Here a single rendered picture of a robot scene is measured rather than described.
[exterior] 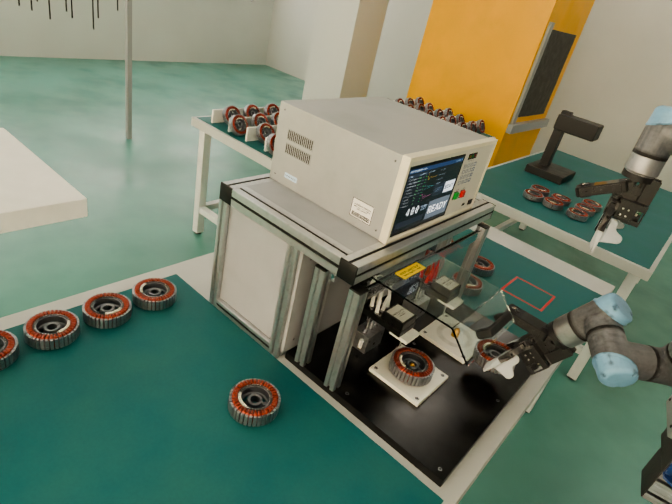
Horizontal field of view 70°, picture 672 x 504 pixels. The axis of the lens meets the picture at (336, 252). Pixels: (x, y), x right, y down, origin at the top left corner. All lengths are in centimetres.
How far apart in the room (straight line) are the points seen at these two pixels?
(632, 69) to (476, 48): 208
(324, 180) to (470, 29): 387
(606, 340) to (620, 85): 535
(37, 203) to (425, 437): 88
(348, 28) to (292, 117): 385
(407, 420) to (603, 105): 554
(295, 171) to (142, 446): 69
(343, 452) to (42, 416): 60
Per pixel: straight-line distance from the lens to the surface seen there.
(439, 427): 120
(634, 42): 637
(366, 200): 108
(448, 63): 498
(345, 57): 503
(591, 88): 643
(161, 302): 135
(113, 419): 112
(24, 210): 87
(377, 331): 130
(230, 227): 125
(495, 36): 480
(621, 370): 113
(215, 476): 103
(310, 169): 118
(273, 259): 115
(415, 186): 107
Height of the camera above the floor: 160
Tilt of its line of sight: 29 degrees down
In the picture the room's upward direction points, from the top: 14 degrees clockwise
